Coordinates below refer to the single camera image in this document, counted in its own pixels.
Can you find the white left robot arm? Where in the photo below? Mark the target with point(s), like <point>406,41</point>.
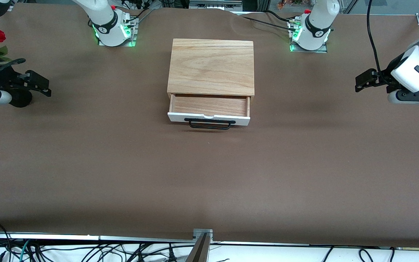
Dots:
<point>318,29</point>

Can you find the brown table cloth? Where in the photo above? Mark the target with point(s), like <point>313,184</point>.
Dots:
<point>209,174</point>

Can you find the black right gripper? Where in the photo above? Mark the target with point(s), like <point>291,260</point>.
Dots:
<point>8,77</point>

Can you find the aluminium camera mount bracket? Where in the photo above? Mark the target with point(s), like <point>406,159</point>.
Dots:
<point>203,243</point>

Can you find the wooden drawer cabinet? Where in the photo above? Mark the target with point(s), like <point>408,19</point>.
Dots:
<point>211,65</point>

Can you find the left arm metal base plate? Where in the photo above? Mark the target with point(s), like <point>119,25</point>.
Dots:
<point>324,50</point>

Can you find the grey power strip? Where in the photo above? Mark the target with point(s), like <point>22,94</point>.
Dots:
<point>215,4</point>

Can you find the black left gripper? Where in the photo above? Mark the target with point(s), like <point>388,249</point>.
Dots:
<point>384,77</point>

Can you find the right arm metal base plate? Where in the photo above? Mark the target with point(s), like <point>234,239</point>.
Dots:
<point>131,40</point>

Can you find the aluminium table edge rail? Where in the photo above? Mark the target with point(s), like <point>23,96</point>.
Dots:
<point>86,237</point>

